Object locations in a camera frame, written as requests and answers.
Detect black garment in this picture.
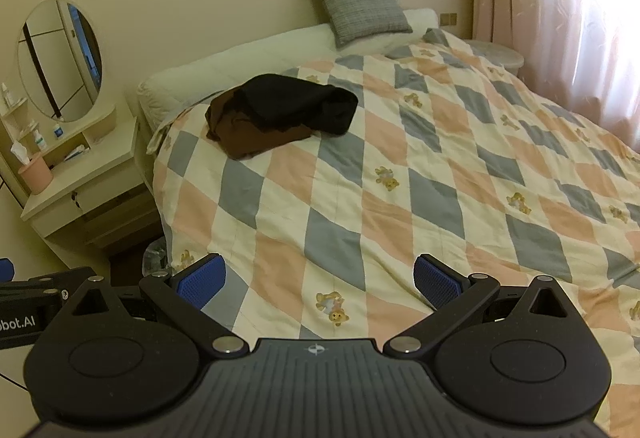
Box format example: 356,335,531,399
206,74,359,136

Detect pink tissue bin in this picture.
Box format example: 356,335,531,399
11,141,53,194

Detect white lotion bottle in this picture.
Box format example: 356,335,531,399
32,127,48,152

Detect cream dressing table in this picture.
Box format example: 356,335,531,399
21,108,162,268

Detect small blue label jar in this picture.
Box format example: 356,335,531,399
53,124,64,138

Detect brown garment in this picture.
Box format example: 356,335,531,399
205,108,312,160

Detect white bed pillow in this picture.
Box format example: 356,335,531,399
137,8,439,130

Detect oval vanity mirror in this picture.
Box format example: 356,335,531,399
17,0,103,122

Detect round white side table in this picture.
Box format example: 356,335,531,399
466,39,525,76

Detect grey plaid cushion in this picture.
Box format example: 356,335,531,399
320,0,412,48

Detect pink curtain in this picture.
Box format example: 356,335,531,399
472,0,639,148

